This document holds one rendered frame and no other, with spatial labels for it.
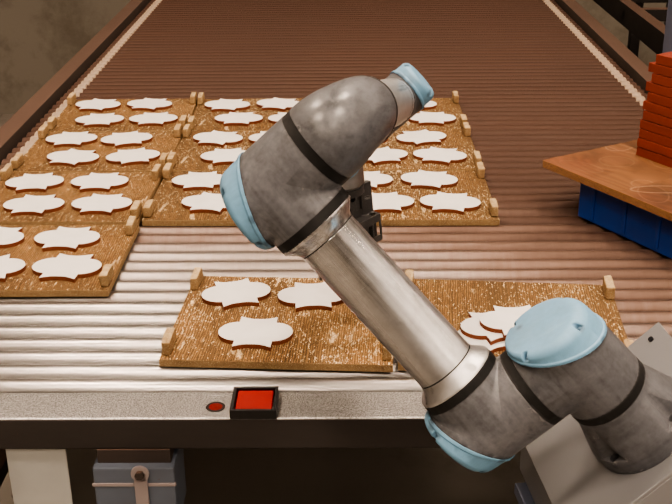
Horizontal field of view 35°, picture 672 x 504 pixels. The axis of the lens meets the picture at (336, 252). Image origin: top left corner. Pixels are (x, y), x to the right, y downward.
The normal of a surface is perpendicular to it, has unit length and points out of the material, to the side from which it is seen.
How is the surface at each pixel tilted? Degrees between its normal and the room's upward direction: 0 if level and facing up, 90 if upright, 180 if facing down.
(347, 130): 67
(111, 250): 0
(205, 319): 0
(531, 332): 35
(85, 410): 0
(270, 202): 86
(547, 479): 42
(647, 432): 73
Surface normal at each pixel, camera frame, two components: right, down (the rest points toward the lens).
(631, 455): -0.41, 0.41
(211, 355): -0.01, -0.92
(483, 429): -0.18, 0.29
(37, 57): 0.10, 0.40
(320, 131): -0.13, -0.04
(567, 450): -0.68, -0.65
